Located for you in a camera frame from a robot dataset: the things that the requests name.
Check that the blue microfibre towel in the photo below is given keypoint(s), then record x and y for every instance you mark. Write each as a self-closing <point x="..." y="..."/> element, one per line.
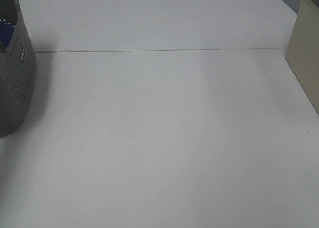
<point x="6" y="32"/>

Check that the grey perforated plastic basket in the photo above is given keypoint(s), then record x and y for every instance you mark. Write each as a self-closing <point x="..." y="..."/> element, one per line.
<point x="17" y="71"/>

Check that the beige box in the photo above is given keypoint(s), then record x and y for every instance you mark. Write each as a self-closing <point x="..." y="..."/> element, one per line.
<point x="302" y="53"/>

